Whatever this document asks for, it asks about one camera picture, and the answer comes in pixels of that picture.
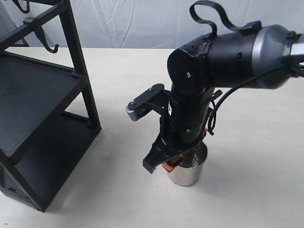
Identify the stainless steel mug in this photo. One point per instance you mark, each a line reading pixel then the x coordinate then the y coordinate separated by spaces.
pixel 189 169

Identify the black metal hook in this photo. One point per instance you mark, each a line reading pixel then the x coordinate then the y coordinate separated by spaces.
pixel 40 34
pixel 25 9

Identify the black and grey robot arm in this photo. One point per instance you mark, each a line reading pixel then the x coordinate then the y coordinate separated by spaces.
pixel 204 73

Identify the black tiered shelf rack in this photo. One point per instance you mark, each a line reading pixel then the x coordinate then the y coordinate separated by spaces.
pixel 48 116

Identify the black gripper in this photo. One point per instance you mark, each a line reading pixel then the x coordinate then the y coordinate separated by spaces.
pixel 176 137

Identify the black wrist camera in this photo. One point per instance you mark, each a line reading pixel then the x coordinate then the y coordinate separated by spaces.
pixel 153 99

